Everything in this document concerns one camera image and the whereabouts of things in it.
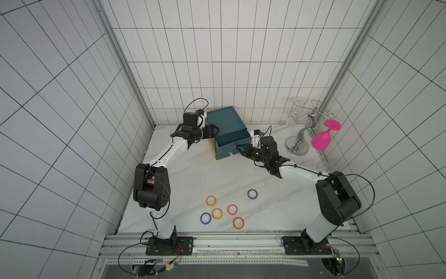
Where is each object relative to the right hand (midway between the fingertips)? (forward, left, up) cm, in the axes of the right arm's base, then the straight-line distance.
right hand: (229, 148), depth 84 cm
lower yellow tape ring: (-26, +4, -18) cm, 32 cm away
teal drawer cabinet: (+8, -1, +3) cm, 9 cm away
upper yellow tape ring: (-20, +8, -18) cm, 28 cm away
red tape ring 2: (-29, -6, -19) cm, 35 cm away
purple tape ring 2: (-17, -12, -19) cm, 28 cm away
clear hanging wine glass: (+28, -37, -4) cm, 47 cm away
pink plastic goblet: (+10, -49, -3) cm, 50 cm away
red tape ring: (-23, -3, -18) cm, 30 cm away
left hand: (+10, +9, +1) cm, 13 cm away
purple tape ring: (-28, +10, -18) cm, 35 cm away
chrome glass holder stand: (+18, -42, -17) cm, 49 cm away
